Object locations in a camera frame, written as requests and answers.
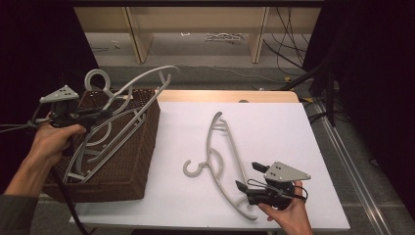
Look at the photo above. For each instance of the brown woven plastic basket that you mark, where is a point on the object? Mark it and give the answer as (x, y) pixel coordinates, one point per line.
(130, 163)

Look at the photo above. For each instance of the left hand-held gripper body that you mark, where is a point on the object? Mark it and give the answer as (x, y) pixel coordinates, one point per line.
(63, 107)

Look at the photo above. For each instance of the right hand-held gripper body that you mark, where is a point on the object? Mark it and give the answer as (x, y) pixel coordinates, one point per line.
(285, 173)

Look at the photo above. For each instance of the black metal stand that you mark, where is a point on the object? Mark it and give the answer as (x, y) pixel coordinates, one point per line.
(329, 94)

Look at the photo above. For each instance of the person's right hand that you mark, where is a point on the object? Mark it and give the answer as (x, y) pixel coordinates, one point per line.
(290, 217)

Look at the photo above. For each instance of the grey plastic clothes hanger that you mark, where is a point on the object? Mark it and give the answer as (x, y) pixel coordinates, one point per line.
(137, 78)
(107, 148)
(217, 182)

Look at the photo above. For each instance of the white table mat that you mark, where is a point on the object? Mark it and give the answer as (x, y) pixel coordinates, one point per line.
(280, 130)

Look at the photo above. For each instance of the person's left hand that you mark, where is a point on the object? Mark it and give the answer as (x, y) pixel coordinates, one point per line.
(54, 140)

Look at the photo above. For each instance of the beige wooden shelf unit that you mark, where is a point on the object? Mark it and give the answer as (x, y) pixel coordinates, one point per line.
(195, 19)

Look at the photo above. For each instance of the silver metal floor rail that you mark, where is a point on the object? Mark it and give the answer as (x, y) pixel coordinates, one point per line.
(352, 169)

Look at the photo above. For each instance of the white tangled object on floor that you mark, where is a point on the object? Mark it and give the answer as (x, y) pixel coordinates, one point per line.
(224, 37)

